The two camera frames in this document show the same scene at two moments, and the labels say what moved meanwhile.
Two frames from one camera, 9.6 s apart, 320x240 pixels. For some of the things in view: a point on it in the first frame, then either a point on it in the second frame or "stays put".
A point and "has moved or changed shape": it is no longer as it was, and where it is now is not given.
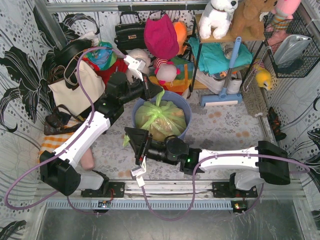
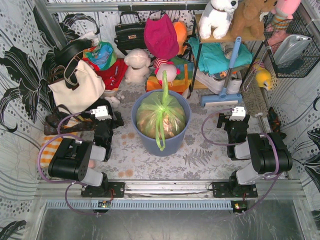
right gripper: x=139 y=149 → x=222 y=120
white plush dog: x=216 y=17 stays put
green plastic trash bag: x=162 y=119 has moved or changed shape
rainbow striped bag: x=182 y=81 stays put
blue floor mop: x=223 y=99 stays put
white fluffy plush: x=132 y=75 stays put
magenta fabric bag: x=161 y=37 stays put
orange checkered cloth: x=50 y=142 stays put
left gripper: x=146 y=86 → x=116 y=119
